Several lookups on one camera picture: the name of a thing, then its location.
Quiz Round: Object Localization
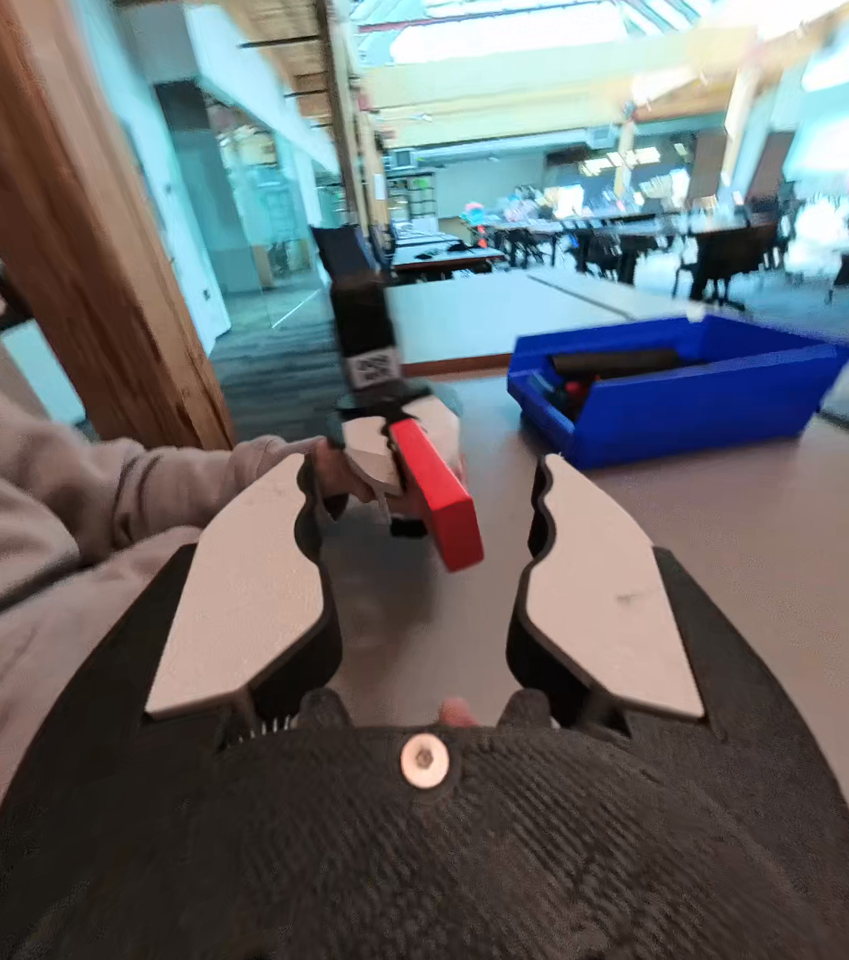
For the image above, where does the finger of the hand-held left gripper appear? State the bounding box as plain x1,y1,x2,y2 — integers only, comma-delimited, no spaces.
411,394,468,483
342,416,407,528

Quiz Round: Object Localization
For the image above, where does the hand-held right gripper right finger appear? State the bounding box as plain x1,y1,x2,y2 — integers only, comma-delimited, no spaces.
505,452,707,727

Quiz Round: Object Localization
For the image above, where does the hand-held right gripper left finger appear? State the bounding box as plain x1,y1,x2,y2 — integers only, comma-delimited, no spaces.
144,452,343,723

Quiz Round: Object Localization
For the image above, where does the grey desk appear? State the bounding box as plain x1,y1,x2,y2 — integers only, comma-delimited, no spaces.
319,358,849,960

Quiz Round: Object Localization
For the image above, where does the person's left forearm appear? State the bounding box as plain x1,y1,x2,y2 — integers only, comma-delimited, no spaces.
42,433,324,601

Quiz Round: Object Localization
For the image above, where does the black office chair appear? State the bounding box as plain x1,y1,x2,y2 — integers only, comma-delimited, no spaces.
310,223,388,286

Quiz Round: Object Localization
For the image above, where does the blue plastic bin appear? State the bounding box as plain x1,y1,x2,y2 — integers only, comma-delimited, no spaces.
507,313,849,472

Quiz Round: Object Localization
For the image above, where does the white table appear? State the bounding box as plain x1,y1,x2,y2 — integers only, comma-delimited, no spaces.
385,268,744,376

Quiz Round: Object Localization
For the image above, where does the person's left hand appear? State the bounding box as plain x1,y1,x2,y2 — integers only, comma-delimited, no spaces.
310,439,357,522

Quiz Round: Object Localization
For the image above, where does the red wooden block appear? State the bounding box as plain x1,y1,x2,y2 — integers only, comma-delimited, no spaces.
389,417,486,573

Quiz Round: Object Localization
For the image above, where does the row of background tables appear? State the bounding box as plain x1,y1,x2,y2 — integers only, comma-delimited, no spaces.
393,191,797,309

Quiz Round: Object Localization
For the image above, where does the wooden post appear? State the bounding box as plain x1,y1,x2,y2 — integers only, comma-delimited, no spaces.
0,0,238,451

